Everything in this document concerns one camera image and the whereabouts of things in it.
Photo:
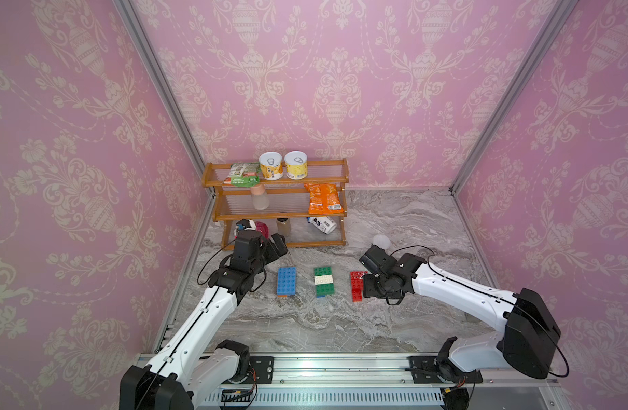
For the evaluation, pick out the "light blue brick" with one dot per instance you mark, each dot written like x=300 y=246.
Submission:
x=289 y=272
x=286 y=282
x=286 y=290

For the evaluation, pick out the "white black lying can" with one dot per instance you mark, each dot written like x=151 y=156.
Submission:
x=324 y=224

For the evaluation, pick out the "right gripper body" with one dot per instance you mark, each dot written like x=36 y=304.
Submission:
x=377 y=288

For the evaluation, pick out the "aluminium front rail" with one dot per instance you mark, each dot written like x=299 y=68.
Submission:
x=379 y=381

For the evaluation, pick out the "white lid green can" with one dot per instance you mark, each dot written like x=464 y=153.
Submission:
x=382 y=241

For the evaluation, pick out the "left yellow noodle cup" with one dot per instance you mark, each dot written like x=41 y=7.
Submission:
x=271 y=165

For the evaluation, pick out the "small brown jar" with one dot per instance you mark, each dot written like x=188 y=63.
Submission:
x=284 y=226

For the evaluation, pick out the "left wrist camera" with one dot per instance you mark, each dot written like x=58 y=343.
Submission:
x=242 y=225

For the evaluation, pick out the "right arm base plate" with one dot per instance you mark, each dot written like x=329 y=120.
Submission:
x=421 y=369

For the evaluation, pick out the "orange chip bag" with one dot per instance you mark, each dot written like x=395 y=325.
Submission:
x=324 y=199

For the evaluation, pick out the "green brick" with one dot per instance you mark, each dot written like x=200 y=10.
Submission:
x=325 y=290
x=323 y=271

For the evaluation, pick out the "clear plastic bottle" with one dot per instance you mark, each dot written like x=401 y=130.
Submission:
x=260 y=197

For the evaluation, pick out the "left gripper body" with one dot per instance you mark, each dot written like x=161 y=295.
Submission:
x=268 y=253

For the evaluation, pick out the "yellow noodle cup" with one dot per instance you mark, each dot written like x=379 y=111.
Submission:
x=296 y=163
x=271 y=165

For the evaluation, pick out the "pink lying cup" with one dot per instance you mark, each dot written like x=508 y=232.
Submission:
x=261 y=227

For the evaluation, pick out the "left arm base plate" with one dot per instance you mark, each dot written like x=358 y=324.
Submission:
x=256 y=369

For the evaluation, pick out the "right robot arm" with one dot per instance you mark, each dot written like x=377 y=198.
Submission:
x=524 y=334

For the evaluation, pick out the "white brick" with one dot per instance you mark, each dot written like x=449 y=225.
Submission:
x=324 y=280

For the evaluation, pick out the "red brick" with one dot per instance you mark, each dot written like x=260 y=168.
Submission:
x=356 y=295
x=357 y=284
x=356 y=276

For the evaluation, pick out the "wooden three-tier shelf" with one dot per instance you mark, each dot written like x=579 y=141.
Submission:
x=288 y=198

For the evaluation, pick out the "right yellow noodle cup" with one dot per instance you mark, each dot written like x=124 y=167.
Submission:
x=296 y=163

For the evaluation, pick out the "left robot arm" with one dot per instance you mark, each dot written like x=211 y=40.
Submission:
x=178 y=376

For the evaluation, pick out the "green white snack packet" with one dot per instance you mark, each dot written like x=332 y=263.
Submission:
x=243 y=174

